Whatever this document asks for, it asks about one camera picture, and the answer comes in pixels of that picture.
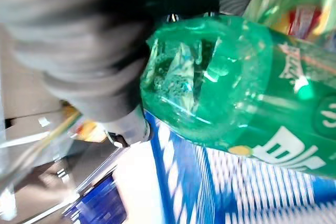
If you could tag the yellow snack packet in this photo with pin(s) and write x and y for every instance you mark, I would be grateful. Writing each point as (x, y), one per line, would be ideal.
(88, 129)

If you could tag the blue plastic shopping basket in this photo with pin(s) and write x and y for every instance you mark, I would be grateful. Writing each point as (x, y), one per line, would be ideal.
(210, 187)

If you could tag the green snack bag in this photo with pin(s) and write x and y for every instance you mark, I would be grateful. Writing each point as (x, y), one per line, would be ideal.
(294, 1)

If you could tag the blue snack package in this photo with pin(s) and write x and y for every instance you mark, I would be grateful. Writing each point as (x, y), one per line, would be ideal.
(97, 203)

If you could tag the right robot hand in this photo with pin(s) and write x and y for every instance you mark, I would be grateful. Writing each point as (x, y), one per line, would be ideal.
(78, 37)

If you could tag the green plastic soda bottle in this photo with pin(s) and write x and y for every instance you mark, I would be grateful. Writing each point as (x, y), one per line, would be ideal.
(236, 85)

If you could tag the shop shelf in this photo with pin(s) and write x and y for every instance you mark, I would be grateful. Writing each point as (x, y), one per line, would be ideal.
(39, 155)

